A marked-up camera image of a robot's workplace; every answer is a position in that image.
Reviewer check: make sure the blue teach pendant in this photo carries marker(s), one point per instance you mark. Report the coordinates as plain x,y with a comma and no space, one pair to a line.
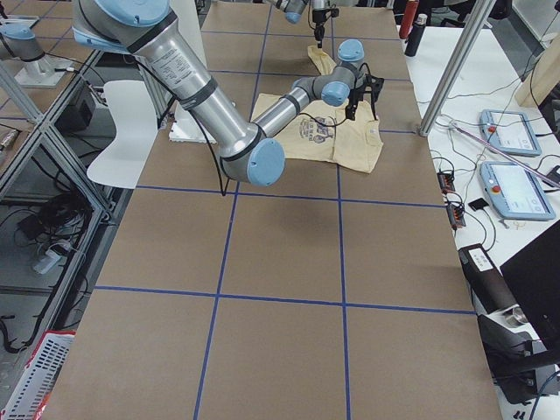
509,132
515,193

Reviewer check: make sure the aluminium frame post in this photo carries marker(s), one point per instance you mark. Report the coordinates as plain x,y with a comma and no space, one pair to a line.
480,14

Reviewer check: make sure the white plastic chair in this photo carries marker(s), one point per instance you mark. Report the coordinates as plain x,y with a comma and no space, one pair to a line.
121,163

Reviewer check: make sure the black water bottle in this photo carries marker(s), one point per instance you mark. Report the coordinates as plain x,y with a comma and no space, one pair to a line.
415,36

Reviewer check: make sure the black monitor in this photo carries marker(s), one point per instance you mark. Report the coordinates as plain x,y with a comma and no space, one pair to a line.
532,275

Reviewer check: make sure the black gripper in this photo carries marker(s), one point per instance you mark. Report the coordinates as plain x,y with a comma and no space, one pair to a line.
318,28
353,97

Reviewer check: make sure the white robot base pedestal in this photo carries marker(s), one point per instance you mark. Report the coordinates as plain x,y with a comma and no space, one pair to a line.
185,129

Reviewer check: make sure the far blue teach pendant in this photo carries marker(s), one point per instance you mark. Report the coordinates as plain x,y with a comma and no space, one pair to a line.
509,132

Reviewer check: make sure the red cylindrical bottle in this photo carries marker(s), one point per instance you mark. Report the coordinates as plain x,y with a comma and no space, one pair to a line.
408,18

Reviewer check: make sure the near blue teach pendant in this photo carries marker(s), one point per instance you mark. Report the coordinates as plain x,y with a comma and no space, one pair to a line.
515,193

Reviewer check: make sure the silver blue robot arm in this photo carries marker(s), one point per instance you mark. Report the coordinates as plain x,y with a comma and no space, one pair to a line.
248,151
293,10

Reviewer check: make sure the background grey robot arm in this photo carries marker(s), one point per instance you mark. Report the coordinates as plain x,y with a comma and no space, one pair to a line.
19,42

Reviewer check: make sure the white perforated basket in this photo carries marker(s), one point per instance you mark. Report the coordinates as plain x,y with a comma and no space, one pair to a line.
32,392

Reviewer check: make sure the cream long-sleeve graphic shirt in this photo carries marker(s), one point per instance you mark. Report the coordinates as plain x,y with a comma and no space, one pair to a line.
309,121

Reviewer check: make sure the long reacher grabber stick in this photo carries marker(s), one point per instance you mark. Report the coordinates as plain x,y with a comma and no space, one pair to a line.
459,127

